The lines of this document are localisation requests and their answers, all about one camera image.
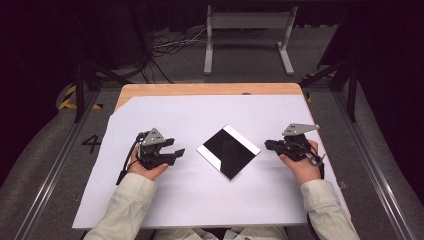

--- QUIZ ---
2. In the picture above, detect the bundle of floor cables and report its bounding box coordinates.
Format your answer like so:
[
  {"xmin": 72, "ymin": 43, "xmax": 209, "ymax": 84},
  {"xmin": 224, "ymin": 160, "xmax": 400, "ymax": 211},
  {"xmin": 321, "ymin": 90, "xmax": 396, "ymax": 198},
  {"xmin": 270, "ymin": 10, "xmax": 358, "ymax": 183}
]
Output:
[{"xmin": 151, "ymin": 27, "xmax": 208, "ymax": 58}]

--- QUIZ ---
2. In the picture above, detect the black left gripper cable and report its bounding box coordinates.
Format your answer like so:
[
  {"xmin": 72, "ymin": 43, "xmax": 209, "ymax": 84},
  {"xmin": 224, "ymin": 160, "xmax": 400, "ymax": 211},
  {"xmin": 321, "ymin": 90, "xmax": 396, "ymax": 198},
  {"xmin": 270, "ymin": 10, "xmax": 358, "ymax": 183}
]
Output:
[{"xmin": 115, "ymin": 132, "xmax": 148, "ymax": 186}]

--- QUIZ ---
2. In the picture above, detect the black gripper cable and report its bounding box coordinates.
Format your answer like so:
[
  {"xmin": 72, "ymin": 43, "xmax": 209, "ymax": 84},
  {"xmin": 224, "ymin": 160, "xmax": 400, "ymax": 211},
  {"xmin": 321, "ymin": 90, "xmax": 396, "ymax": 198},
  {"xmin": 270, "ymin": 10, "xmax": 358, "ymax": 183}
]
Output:
[
  {"xmin": 308, "ymin": 148, "xmax": 327, "ymax": 181},
  {"xmin": 115, "ymin": 132, "xmax": 148, "ymax": 186}
]

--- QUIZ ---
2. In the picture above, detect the person's right hand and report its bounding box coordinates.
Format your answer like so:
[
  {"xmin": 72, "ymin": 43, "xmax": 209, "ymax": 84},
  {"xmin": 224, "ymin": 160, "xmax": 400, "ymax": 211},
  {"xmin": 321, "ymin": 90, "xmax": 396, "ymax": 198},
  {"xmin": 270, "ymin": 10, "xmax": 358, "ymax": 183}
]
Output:
[{"xmin": 279, "ymin": 139, "xmax": 323, "ymax": 186}]

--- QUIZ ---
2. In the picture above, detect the person's left hand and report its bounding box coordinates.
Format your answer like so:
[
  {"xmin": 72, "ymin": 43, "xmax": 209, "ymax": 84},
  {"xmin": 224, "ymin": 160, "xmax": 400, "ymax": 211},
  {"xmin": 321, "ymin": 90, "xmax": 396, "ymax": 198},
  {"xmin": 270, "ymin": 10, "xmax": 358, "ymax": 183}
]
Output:
[{"xmin": 127, "ymin": 147, "xmax": 170, "ymax": 182}]

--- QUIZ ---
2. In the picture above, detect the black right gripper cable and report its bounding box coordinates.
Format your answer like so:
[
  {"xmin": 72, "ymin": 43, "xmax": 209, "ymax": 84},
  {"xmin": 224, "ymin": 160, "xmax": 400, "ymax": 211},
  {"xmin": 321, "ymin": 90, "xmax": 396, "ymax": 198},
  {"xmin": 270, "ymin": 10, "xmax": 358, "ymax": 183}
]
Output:
[{"xmin": 308, "ymin": 148, "xmax": 327, "ymax": 181}]

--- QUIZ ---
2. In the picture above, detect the aluminium floor rail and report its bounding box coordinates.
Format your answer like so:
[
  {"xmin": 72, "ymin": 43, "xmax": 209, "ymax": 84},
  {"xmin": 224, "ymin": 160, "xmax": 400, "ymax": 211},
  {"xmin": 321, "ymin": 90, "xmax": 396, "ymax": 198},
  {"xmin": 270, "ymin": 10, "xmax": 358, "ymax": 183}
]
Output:
[
  {"xmin": 12, "ymin": 89, "xmax": 102, "ymax": 240},
  {"xmin": 332, "ymin": 89, "xmax": 418, "ymax": 240}
]

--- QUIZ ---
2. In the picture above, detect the white paper sheet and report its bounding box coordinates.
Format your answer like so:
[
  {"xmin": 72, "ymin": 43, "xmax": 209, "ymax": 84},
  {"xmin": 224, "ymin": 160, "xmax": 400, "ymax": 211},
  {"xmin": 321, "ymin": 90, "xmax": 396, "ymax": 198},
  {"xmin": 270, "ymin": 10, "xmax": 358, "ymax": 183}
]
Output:
[{"xmin": 71, "ymin": 94, "xmax": 351, "ymax": 231}]

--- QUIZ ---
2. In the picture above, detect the yellow black hazard tape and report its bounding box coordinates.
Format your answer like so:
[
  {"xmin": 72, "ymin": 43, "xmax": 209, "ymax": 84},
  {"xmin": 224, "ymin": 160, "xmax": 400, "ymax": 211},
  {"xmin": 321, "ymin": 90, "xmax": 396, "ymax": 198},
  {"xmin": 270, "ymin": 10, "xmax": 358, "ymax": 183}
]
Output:
[
  {"xmin": 58, "ymin": 84, "xmax": 104, "ymax": 111},
  {"xmin": 303, "ymin": 70, "xmax": 337, "ymax": 104}
]

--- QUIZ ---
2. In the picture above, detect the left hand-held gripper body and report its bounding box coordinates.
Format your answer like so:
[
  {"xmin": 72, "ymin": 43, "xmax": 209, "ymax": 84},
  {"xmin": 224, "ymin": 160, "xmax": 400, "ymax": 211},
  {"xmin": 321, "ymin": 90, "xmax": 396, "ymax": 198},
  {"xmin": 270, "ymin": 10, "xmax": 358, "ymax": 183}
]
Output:
[{"xmin": 136, "ymin": 127, "xmax": 176, "ymax": 170}]

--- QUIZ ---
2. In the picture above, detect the white metal stand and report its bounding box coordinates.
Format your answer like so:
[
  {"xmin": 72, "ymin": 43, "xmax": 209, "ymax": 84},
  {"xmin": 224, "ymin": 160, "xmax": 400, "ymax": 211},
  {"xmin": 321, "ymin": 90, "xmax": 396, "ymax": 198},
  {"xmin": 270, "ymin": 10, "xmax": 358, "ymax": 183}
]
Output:
[{"xmin": 203, "ymin": 4, "xmax": 299, "ymax": 76}]

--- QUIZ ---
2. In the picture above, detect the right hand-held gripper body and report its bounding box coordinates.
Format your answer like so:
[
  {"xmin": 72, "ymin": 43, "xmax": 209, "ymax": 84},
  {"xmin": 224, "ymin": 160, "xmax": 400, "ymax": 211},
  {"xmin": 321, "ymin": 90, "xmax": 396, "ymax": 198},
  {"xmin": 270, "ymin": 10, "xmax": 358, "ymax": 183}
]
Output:
[{"xmin": 278, "ymin": 123, "xmax": 321, "ymax": 163}]

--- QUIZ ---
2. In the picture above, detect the black metal stand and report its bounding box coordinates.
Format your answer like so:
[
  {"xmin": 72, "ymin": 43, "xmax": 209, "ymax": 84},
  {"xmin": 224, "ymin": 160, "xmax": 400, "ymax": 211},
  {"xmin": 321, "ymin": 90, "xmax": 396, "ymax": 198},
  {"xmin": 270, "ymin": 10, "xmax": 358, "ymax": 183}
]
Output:
[
  {"xmin": 70, "ymin": 58, "xmax": 132, "ymax": 124},
  {"xmin": 299, "ymin": 58, "xmax": 360, "ymax": 124}
]

